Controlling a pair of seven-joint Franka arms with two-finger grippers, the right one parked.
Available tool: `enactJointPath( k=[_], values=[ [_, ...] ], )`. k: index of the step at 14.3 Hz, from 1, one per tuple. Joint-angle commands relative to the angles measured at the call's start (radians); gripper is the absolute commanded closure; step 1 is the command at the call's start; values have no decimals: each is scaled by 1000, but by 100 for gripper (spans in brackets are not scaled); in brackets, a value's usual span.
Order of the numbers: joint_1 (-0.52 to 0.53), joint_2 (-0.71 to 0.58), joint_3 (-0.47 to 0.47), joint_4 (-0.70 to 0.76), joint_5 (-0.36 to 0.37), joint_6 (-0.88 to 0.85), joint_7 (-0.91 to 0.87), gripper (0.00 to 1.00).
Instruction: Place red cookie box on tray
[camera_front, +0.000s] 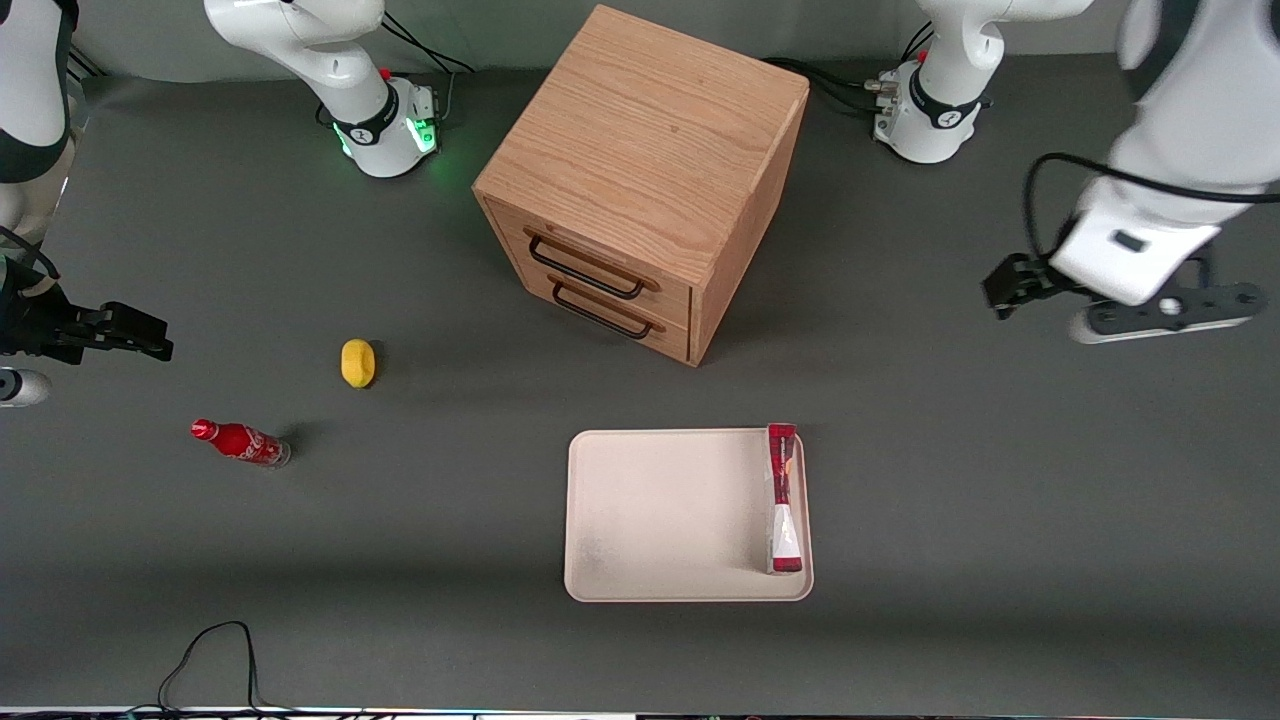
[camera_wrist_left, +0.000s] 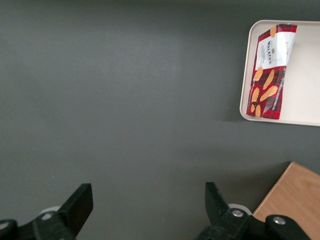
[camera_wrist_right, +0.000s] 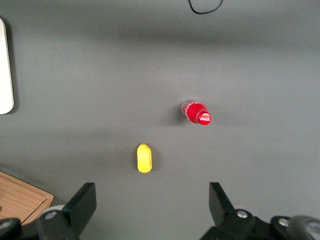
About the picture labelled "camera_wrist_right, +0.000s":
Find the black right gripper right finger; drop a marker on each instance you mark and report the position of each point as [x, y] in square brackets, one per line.
[232, 225]

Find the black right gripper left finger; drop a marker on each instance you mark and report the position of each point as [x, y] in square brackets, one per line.
[75, 215]

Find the beige rectangular tray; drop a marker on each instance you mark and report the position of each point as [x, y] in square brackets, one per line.
[5, 75]

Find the wooden two-drawer cabinet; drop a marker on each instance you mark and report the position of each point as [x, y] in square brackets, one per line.
[20, 197]

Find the yellow lemon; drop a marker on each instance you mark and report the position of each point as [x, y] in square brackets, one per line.
[144, 158]

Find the red cola bottle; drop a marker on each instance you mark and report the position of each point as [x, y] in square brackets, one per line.
[196, 112]

